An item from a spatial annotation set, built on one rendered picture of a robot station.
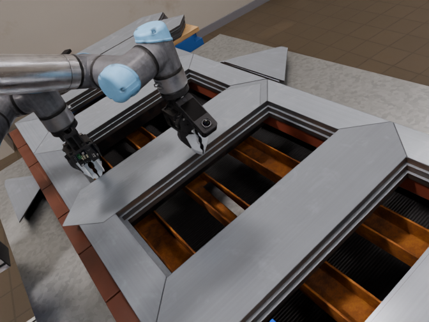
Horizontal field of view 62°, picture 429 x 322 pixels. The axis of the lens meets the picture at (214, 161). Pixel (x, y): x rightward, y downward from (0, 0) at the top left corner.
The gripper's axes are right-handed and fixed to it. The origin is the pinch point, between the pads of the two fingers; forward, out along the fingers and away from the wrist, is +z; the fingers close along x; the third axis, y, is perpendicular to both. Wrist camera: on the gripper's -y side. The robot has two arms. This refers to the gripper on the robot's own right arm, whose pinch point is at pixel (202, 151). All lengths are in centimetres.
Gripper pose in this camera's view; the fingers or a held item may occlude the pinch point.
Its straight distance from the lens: 97.3
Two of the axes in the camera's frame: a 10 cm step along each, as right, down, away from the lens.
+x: -7.5, 5.8, -3.2
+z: 2.7, 7.1, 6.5
